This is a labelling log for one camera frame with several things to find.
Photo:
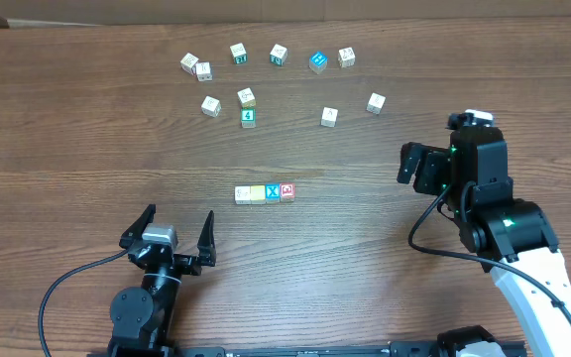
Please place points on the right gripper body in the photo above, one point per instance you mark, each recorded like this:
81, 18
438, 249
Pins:
433, 177

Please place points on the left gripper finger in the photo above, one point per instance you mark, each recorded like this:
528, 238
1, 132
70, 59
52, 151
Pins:
134, 232
206, 243

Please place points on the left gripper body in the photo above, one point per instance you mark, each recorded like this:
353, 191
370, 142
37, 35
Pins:
182, 263

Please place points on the green L wooden block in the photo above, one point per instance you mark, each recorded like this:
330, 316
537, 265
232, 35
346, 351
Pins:
242, 194

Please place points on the yellow top wooden block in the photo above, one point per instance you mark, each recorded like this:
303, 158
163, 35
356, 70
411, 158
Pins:
258, 194

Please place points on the blue X wooden block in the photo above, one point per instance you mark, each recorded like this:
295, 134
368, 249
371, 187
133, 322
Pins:
273, 192

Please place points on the red top wooden block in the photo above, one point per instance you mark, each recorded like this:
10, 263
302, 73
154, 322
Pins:
287, 192

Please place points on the green top wooden block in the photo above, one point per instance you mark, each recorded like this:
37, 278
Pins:
248, 118

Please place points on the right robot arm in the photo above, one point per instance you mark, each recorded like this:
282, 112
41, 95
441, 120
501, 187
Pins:
512, 239

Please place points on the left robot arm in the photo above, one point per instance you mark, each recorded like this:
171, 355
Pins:
142, 315

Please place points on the plain block far right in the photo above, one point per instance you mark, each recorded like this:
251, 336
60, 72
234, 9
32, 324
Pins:
376, 103

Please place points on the blue sided front block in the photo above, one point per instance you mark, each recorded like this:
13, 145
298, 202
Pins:
329, 117

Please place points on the plain wooden block top right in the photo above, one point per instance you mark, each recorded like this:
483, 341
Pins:
346, 57

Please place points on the plain wooden block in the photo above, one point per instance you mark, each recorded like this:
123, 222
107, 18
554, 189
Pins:
189, 62
238, 53
203, 71
346, 57

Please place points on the blue top wooden block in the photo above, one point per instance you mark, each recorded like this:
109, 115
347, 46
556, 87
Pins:
318, 62

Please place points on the plain block above red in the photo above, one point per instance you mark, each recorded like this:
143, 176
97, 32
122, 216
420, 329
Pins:
211, 106

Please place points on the yellow sided wooden block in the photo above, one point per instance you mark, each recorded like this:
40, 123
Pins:
247, 98

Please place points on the teal sided wooden block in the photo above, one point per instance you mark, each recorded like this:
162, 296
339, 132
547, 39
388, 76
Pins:
278, 55

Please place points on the plain wooden block far left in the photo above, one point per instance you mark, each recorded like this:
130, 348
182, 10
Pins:
189, 62

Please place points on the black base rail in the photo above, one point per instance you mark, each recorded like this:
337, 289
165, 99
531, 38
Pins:
394, 349

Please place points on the cardboard back wall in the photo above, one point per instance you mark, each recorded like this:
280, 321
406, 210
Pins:
36, 13

